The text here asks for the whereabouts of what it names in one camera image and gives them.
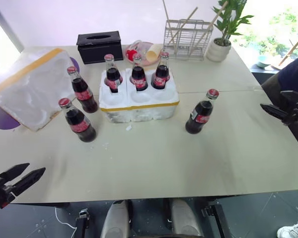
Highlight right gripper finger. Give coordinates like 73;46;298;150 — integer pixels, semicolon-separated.
260;103;289;125
280;90;298;100

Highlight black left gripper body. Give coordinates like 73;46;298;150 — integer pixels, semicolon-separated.
0;175;16;209

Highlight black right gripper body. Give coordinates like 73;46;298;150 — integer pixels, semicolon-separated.
286;98;298;126

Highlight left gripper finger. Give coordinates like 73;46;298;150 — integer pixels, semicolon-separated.
0;163;30;186
12;167;46;197

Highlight glass cola bottle red cap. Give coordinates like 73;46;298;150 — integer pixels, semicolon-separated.
67;66;99;114
129;53;149;92
58;97;98;143
185;88;220;135
103;54;124;94
151;51;171;91

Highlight white foam lid yellow tape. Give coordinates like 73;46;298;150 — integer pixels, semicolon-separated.
0;48;76;132

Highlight white foam bottle crate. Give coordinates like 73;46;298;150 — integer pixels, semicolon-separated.
98;67;180;123

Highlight black tissue box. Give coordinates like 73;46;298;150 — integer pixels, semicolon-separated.
76;30;124;65

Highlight person in dark clothes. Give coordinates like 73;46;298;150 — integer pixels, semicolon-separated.
260;50;298;156

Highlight teal bowl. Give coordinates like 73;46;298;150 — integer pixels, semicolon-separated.
256;55;272;69

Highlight wooden folding stand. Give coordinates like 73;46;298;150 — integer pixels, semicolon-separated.
270;34;298;66

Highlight white ribbed plant pot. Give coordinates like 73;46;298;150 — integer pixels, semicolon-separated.
206;37;232;62

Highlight grey rounded robot leg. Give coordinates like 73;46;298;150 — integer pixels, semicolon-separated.
169;198;205;238
100;200;130;238

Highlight green potted plant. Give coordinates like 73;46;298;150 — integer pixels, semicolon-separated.
212;0;254;47

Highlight wooden stick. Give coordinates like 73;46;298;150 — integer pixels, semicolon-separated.
190;0;228;54
162;0;177;48
168;6;199;46

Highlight white sneaker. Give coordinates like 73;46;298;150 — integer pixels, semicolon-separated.
276;222;298;238

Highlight beige paper cup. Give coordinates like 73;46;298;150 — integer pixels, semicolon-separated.
146;44;163;63

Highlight pink plastic bowl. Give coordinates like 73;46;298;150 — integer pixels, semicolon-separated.
125;40;162;67

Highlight white floor cable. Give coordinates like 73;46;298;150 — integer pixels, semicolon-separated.
55;206;78;238

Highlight black table leg bracket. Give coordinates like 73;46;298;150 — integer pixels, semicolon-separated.
201;198;232;238
75;209;90;238

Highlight metal wire rack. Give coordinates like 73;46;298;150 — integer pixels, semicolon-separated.
162;19;214;61

